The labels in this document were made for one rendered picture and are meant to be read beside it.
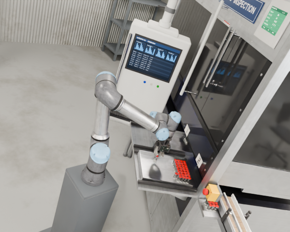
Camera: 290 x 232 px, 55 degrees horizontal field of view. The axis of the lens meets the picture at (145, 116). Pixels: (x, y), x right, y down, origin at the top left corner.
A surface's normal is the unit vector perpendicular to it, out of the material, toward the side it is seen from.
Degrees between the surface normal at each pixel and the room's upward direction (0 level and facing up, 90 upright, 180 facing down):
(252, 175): 90
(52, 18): 90
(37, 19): 90
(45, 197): 0
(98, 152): 7
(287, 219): 90
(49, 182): 0
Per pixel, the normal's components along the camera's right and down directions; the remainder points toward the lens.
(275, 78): 0.11, 0.55
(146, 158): 0.32, -0.81
